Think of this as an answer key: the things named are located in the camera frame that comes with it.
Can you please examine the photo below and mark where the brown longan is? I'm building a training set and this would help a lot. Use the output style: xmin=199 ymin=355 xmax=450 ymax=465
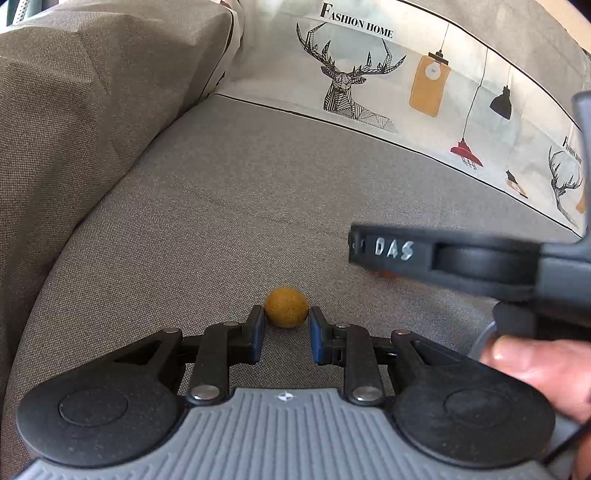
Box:
xmin=264 ymin=287 xmax=309 ymax=329

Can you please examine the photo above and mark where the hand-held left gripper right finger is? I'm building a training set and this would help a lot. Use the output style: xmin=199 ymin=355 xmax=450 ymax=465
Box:
xmin=308 ymin=306 xmax=467 ymax=407

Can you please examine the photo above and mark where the black cable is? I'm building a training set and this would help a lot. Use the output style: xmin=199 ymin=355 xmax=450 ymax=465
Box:
xmin=541 ymin=421 xmax=585 ymax=465

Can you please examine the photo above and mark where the person's right hand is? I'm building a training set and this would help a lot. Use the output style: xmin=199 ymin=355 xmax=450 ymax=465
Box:
xmin=479 ymin=336 xmax=591 ymax=426

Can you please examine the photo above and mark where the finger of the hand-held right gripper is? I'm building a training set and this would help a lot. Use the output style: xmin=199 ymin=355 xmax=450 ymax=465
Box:
xmin=348 ymin=223 xmax=440 ymax=280

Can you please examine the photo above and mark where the sofa with grey printed cover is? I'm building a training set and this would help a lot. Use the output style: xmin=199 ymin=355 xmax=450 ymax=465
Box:
xmin=0 ymin=0 xmax=591 ymax=467

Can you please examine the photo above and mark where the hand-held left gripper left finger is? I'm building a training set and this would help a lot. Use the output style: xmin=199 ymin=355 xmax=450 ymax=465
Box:
xmin=111 ymin=305 xmax=267 ymax=407

